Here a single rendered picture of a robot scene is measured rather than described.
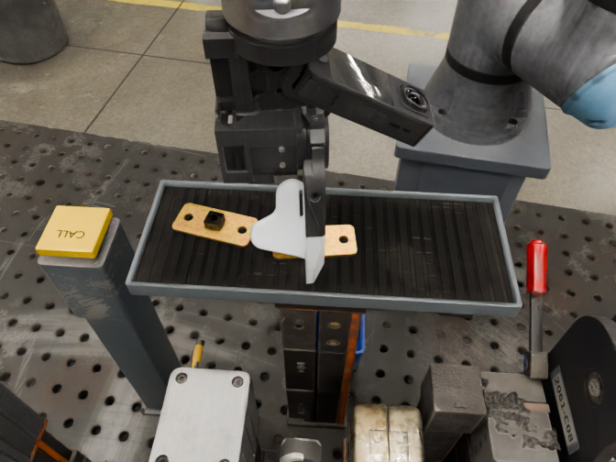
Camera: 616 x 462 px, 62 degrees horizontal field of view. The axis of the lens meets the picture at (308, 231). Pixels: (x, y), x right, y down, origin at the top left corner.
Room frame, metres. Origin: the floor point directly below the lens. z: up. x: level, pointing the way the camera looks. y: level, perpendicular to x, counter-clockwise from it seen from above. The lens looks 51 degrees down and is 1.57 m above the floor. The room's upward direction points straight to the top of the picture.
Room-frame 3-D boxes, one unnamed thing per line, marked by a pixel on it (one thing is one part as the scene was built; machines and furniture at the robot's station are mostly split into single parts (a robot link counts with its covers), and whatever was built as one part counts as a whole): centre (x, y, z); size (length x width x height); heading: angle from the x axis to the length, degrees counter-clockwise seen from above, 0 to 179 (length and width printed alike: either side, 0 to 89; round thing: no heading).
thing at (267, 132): (0.31, 0.02, 1.34); 0.09 x 0.08 x 0.12; 93
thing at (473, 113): (0.60, -0.24, 1.15); 0.15 x 0.15 x 0.10
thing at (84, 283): (0.33, 0.24, 0.92); 0.08 x 0.08 x 0.44; 86
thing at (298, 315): (0.32, -0.02, 0.92); 0.10 x 0.08 x 0.45; 86
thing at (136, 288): (0.32, -0.02, 1.16); 0.37 x 0.14 x 0.02; 86
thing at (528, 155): (0.60, -0.24, 0.90); 0.21 x 0.21 x 0.40; 78
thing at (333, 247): (0.31, -0.01, 1.17); 0.08 x 0.04 x 0.01; 93
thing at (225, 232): (0.34, 0.10, 1.17); 0.08 x 0.04 x 0.01; 73
